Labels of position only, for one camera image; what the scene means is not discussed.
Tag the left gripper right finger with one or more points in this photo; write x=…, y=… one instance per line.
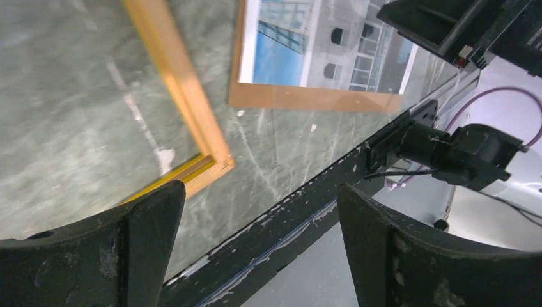
x=396, y=260

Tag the brown cardboard backing board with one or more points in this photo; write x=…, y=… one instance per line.
x=265, y=96

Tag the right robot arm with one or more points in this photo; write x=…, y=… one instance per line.
x=473, y=156

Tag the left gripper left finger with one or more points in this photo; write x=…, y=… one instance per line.
x=118, y=257

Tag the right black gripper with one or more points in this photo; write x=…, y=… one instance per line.
x=510, y=30

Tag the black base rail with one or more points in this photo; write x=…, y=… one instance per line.
x=236, y=269

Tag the building photo print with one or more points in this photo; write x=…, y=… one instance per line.
x=339, y=45

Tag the yellow wooden photo frame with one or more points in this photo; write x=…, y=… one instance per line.
x=163, y=42

